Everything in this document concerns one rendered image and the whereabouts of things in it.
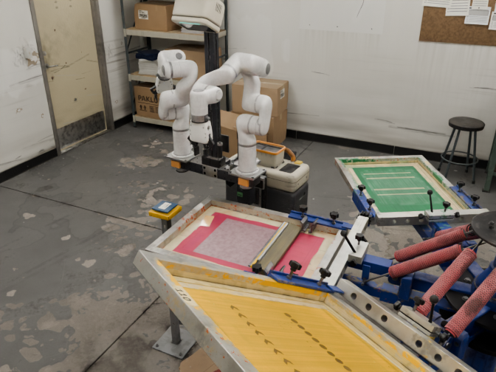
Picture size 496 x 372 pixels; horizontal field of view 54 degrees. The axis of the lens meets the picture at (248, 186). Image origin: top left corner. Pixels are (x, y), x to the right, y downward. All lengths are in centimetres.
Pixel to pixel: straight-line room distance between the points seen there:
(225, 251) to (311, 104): 403
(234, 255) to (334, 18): 402
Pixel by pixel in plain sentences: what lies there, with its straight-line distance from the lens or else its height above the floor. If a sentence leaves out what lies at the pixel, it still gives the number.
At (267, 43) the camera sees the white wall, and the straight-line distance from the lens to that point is 616.
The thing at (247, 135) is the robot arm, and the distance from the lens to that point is 253.
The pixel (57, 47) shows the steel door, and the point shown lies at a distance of 611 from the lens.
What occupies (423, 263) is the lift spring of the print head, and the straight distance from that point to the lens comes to 202.
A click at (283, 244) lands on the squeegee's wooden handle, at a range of 228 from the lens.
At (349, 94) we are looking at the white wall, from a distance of 595.
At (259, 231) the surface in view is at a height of 96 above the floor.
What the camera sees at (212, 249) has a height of 96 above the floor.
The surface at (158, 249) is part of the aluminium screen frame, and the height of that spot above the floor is 99.
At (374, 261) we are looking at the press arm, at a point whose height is 104.
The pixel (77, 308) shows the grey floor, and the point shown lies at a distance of 364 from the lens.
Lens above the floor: 223
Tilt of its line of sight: 26 degrees down
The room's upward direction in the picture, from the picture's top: straight up
